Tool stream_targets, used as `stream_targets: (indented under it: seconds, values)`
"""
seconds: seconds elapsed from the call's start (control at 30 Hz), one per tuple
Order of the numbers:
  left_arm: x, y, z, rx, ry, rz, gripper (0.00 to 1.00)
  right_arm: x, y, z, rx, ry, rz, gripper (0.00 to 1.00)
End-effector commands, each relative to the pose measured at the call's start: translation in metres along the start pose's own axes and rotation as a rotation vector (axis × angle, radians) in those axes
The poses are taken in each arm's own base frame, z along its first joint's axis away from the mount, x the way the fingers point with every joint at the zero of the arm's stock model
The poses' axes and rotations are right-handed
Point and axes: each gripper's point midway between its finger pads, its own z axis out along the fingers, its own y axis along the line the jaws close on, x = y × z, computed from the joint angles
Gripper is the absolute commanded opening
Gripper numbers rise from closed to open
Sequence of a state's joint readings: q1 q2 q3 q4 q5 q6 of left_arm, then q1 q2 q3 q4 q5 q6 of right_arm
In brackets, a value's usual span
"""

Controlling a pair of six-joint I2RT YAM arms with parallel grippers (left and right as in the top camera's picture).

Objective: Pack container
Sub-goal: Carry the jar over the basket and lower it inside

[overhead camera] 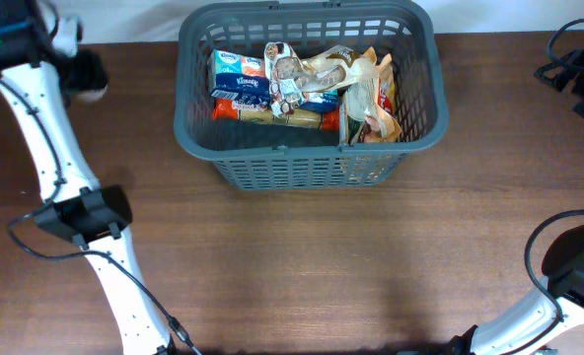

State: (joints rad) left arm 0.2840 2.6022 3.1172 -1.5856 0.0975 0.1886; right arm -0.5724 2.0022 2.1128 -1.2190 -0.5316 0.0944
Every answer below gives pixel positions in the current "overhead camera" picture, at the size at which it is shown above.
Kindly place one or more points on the orange spaghetti packet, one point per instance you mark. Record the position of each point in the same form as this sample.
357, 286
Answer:
231, 110

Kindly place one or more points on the blue tissue multipack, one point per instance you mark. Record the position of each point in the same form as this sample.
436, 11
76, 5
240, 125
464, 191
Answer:
242, 79

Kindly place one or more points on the sliced bread paper bag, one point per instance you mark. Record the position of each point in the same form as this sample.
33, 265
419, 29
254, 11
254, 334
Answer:
294, 81

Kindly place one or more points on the beige snack bag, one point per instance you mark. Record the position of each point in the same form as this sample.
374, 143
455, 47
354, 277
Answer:
367, 108

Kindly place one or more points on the green lid jar white label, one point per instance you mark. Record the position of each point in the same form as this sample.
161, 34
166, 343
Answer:
91, 96

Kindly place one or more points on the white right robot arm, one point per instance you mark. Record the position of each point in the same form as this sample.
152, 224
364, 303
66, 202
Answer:
556, 304

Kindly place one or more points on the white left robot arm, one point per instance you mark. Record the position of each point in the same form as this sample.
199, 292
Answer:
41, 66

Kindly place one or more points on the grey plastic basket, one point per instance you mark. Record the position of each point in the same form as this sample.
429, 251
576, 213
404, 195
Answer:
260, 157

